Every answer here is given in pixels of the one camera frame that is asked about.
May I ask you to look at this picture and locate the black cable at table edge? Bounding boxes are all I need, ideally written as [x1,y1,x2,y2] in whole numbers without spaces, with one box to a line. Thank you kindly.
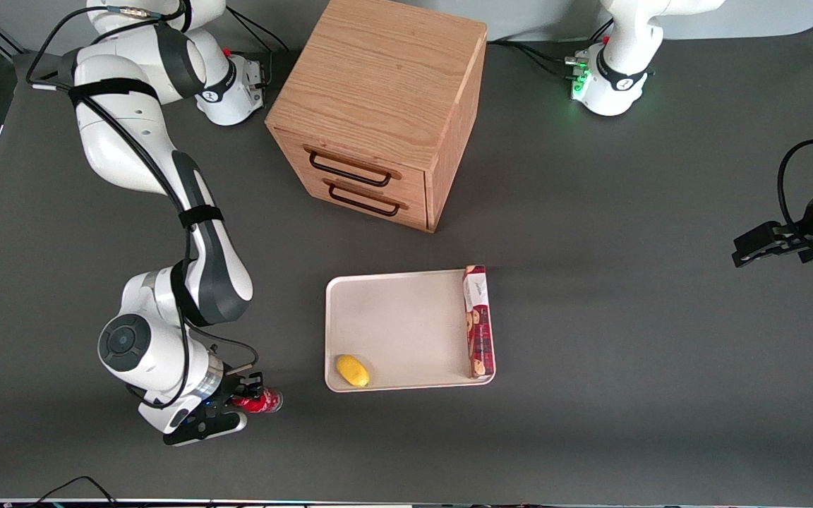
[25,476,119,508]

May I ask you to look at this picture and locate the wooden two-drawer cabinet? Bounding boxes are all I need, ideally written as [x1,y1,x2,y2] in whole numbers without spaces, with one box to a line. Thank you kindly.
[265,0,488,234]

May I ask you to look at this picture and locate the black left base cables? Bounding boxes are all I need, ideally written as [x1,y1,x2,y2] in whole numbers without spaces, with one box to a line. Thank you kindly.
[486,21,615,80]

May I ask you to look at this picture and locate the black base cables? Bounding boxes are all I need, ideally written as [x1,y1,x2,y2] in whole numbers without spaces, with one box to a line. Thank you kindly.
[225,6,291,89]
[486,21,615,80]

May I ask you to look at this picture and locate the black right base cables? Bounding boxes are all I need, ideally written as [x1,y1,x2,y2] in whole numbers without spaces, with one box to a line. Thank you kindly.
[225,6,291,89]

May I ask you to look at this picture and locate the yellow lemon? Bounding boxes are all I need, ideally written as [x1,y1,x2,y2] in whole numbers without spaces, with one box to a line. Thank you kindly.
[337,355,371,389]

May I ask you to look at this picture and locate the black metal drawer handle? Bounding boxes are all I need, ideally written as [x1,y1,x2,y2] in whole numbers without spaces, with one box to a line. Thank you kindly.
[308,150,393,188]
[327,183,402,218]

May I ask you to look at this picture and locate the red cookie box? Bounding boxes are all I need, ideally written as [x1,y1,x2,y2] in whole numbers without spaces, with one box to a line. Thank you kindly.
[463,265,496,380]

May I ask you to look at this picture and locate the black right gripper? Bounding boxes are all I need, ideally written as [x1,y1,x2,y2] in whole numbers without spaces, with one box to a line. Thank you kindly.
[191,372,266,425]

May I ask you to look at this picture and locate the red coke bottle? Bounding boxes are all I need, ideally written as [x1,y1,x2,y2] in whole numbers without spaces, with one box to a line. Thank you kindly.
[231,385,284,416]

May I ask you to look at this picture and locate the white rectangular plastic tray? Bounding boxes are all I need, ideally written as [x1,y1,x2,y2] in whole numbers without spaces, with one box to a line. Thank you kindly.
[325,268,497,393]

